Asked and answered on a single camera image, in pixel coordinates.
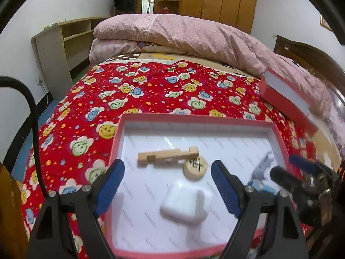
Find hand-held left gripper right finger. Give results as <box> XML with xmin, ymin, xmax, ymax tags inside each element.
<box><xmin>211</xmin><ymin>160</ymin><xmax>309</xmax><ymax>259</ymax></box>

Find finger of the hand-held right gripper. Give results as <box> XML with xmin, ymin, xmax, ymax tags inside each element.
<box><xmin>270</xmin><ymin>166</ymin><xmax>319</xmax><ymax>203</ymax></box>
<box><xmin>290</xmin><ymin>154</ymin><xmax>340</xmax><ymax>184</ymax></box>

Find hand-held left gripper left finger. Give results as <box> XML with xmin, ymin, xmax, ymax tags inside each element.
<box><xmin>27</xmin><ymin>159</ymin><xmax>126</xmax><ymax>259</ymax></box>

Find light blue small object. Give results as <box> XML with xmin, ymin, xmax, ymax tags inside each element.
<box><xmin>249</xmin><ymin>179</ymin><xmax>276</xmax><ymax>195</ymax></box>

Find grey metal bracket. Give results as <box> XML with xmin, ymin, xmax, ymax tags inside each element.
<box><xmin>251</xmin><ymin>152</ymin><xmax>274</xmax><ymax>181</ymax></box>

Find round wooden chess piece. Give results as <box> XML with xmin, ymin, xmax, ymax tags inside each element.
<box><xmin>183</xmin><ymin>158</ymin><xmax>208</xmax><ymax>180</ymax></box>

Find white plastic case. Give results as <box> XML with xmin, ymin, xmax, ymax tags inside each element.
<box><xmin>160</xmin><ymin>182</ymin><xmax>212</xmax><ymax>224</ymax></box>

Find red cardboard box tray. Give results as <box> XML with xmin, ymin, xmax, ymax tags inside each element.
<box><xmin>104</xmin><ymin>112</ymin><xmax>287</xmax><ymax>259</ymax></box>

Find notched wooden puzzle stick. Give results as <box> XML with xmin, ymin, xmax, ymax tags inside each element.
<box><xmin>137</xmin><ymin>146</ymin><xmax>199</xmax><ymax>167</ymax></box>

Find purple patterned pillow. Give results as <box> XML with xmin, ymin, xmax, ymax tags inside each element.
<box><xmin>325</xmin><ymin>86</ymin><xmax>345</xmax><ymax>154</ymax></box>

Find red cardboard box lid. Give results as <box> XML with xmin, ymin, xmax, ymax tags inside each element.
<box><xmin>259</xmin><ymin>67</ymin><xmax>318</xmax><ymax>137</ymax></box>

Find brown wooden furniture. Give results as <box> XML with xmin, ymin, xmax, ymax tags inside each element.
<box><xmin>0</xmin><ymin>162</ymin><xmax>29</xmax><ymax>259</ymax></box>

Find red flower print blanket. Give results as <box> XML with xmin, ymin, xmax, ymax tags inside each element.
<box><xmin>20</xmin><ymin>61</ymin><xmax>321</xmax><ymax>259</ymax></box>

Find dark wooden headboard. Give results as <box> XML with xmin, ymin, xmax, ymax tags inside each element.
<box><xmin>273</xmin><ymin>35</ymin><xmax>345</xmax><ymax>108</ymax></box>

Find cartoon print bed sheet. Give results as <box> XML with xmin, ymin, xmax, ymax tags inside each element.
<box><xmin>108</xmin><ymin>40</ymin><xmax>345</xmax><ymax>165</ymax></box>

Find beige wooden bookshelf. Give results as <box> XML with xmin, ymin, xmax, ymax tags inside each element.
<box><xmin>31</xmin><ymin>17</ymin><xmax>111</xmax><ymax>100</ymax></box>

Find pink quilt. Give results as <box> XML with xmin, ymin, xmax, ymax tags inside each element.
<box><xmin>89</xmin><ymin>13</ymin><xmax>333</xmax><ymax>119</ymax></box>

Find black cable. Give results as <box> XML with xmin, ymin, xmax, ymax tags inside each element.
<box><xmin>0</xmin><ymin>77</ymin><xmax>49</xmax><ymax>197</ymax></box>

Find framed wall picture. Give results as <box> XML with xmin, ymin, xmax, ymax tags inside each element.
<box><xmin>320</xmin><ymin>15</ymin><xmax>333</xmax><ymax>31</ymax></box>

